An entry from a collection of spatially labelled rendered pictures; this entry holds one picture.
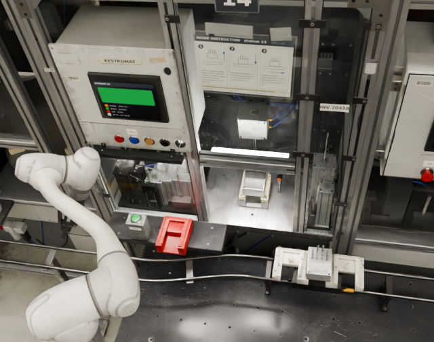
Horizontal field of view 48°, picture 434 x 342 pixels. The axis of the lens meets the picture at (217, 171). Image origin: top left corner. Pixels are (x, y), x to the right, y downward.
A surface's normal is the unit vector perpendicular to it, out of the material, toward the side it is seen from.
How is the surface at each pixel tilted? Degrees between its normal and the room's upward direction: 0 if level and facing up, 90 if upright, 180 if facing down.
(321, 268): 0
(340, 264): 0
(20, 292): 0
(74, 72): 90
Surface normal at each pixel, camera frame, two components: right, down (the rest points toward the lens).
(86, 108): -0.19, 0.75
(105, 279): 0.04, -0.74
